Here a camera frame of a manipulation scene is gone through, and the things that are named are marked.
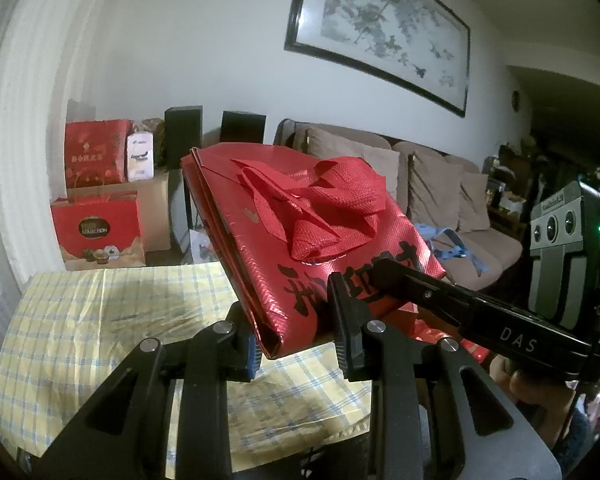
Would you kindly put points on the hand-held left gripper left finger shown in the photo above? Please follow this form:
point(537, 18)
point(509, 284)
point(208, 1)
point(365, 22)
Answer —
point(245, 360)

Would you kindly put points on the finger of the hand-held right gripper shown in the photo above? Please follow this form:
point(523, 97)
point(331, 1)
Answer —
point(420, 287)

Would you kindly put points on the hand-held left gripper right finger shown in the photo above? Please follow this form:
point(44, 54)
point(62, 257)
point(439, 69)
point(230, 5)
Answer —
point(342, 330)

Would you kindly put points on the red square gift box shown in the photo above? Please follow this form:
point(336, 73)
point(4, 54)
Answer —
point(405, 317)

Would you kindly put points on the red tote bag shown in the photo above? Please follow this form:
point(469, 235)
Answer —
point(260, 240)

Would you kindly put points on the person's right forearm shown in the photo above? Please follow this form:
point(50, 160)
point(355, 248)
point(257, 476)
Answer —
point(575, 435)

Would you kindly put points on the person's right hand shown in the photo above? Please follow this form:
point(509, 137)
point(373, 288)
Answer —
point(535, 400)

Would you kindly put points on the brown sofa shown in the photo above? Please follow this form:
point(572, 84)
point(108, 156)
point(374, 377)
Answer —
point(500, 255)

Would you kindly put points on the cluttered dark cabinet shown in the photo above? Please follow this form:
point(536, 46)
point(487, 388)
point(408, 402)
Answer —
point(510, 185)

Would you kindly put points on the yellow checked cloth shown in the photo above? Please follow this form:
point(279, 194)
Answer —
point(80, 320)

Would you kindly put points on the brown carton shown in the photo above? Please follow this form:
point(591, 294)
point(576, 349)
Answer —
point(155, 210)

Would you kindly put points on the red carton with oval label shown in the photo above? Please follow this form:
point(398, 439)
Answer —
point(97, 230)

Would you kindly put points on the black speaker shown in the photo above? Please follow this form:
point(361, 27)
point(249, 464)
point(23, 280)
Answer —
point(242, 127)
point(182, 135)

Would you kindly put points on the white printed box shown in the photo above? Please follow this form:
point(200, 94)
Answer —
point(140, 157)

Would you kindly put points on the red patterned gift box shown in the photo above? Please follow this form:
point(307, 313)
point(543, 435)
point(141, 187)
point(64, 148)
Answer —
point(97, 155)

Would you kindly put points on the framed ink painting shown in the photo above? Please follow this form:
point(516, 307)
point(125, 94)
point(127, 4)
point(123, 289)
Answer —
point(380, 25)

